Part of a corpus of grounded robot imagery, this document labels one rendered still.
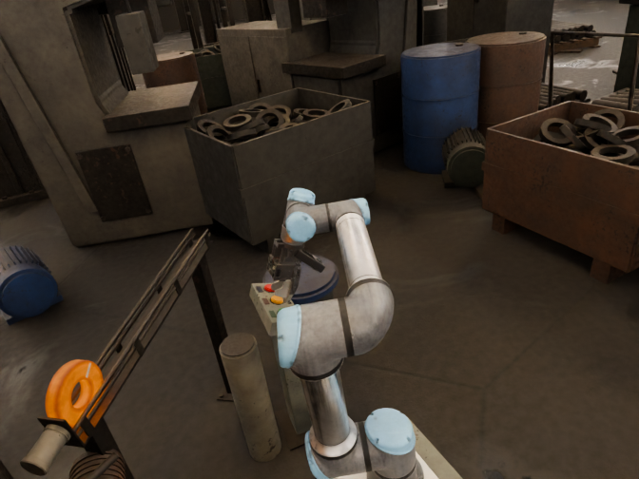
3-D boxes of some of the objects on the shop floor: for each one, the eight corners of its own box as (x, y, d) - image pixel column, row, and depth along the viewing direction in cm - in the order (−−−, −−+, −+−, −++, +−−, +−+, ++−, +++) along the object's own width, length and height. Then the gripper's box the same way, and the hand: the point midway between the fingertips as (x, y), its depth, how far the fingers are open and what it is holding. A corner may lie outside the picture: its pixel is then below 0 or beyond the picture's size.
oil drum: (492, 165, 374) (500, 46, 330) (447, 145, 423) (449, 39, 379) (551, 148, 391) (566, 31, 346) (501, 131, 440) (509, 27, 395)
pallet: (600, 47, 699) (605, 23, 684) (551, 55, 689) (552, 31, 673) (550, 38, 802) (551, 17, 787) (505, 46, 792) (506, 25, 776)
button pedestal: (292, 456, 173) (262, 326, 142) (273, 409, 192) (242, 285, 162) (333, 438, 177) (312, 309, 146) (309, 393, 197) (287, 271, 166)
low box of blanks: (709, 243, 254) (750, 123, 221) (624, 295, 227) (656, 166, 194) (556, 190, 327) (571, 93, 294) (478, 223, 300) (484, 122, 267)
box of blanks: (256, 262, 291) (229, 142, 252) (199, 220, 351) (170, 118, 312) (378, 204, 340) (372, 95, 301) (310, 176, 400) (298, 82, 361)
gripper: (271, 233, 140) (261, 296, 148) (281, 247, 133) (268, 311, 140) (299, 234, 144) (286, 295, 152) (309, 247, 136) (296, 310, 144)
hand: (287, 298), depth 147 cm, fingers closed
